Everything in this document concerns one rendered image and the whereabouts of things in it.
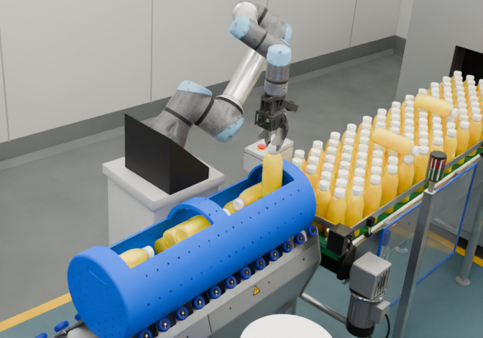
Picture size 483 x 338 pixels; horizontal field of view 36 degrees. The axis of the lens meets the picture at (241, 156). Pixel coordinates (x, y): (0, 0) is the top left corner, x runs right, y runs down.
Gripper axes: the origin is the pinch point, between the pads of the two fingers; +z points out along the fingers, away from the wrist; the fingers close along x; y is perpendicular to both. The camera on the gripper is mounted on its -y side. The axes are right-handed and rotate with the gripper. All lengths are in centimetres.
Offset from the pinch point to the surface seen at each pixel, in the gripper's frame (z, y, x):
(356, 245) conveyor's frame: 44, -29, 22
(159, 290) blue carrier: 21, 64, 13
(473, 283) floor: 133, -165, 25
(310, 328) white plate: 31, 35, 46
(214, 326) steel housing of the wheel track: 49, 39, 13
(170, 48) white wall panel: 78, -187, -245
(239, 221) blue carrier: 14.8, 26.4, 9.3
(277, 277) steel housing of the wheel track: 46.1, 6.1, 12.0
